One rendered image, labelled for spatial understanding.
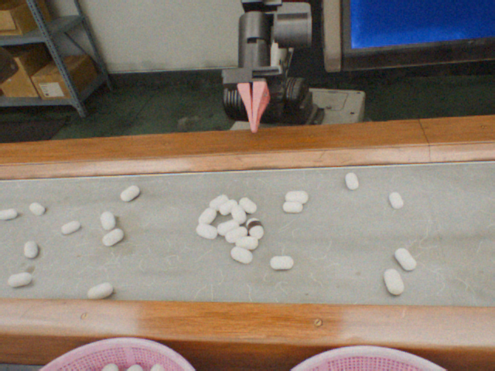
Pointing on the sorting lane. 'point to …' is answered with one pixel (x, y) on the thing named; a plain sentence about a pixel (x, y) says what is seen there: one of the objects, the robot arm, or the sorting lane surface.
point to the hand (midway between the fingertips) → (254, 127)
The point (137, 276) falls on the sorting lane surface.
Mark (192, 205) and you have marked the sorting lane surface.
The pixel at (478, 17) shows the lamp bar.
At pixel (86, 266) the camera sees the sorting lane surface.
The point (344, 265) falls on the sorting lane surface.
